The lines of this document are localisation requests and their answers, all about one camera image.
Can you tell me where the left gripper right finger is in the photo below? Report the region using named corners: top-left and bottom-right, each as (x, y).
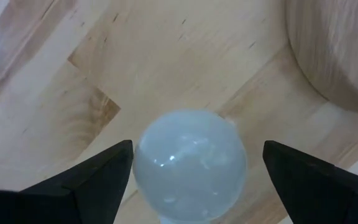
top-left (262, 139), bottom-right (358, 224)

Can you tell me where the white lightbulb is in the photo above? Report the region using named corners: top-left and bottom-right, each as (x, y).
top-left (132, 108), bottom-right (249, 224)

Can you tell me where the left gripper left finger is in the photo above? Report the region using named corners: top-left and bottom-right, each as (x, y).
top-left (0, 139), bottom-right (135, 224)

